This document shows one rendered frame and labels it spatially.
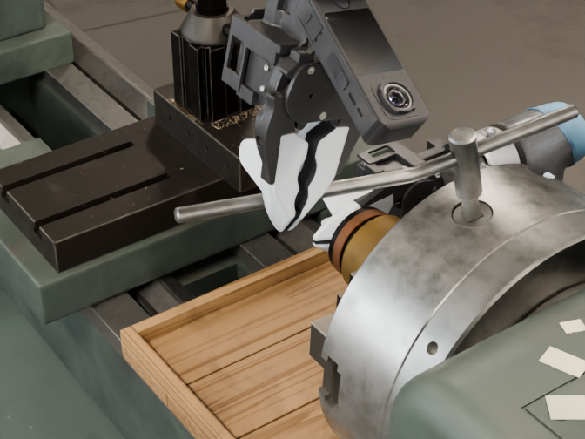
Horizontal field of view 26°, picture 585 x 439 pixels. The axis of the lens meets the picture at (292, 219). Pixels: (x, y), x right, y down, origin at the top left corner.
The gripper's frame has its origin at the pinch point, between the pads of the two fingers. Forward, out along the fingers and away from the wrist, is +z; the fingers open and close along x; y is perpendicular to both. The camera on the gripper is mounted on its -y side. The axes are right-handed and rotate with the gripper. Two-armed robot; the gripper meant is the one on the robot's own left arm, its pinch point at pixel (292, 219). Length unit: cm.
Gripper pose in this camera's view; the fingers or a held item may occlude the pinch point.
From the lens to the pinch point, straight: 95.5
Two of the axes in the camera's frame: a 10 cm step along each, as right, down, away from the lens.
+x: -7.9, 1.4, -5.9
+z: -1.9, 8.7, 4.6
